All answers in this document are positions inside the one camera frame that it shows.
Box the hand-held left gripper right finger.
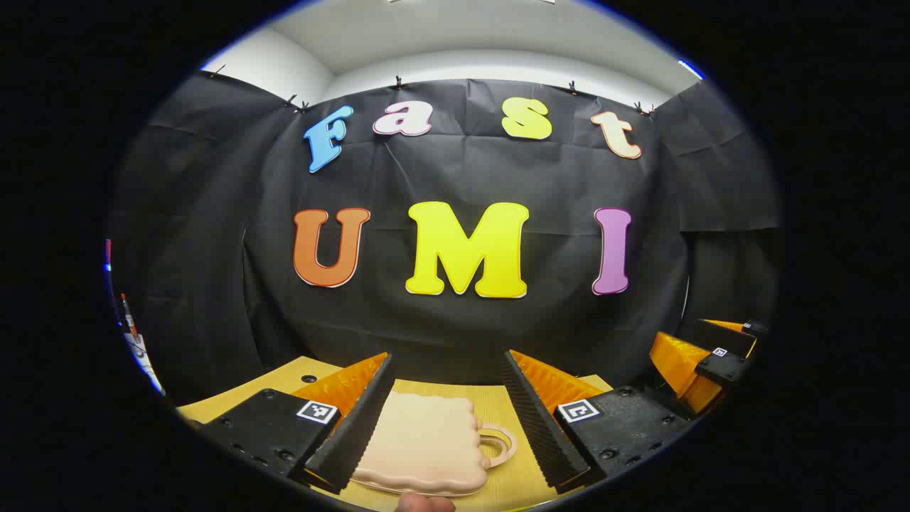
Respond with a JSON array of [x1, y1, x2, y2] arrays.
[[502, 348, 694, 495]]

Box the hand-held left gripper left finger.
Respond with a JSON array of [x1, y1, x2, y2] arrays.
[[186, 351, 399, 495]]

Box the black backdrop cloth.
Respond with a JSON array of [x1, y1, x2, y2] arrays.
[[110, 70, 786, 406]]

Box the white side table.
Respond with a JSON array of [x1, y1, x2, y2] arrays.
[[124, 333, 166, 396]]

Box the red bottle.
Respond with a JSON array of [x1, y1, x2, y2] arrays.
[[119, 292, 139, 341]]

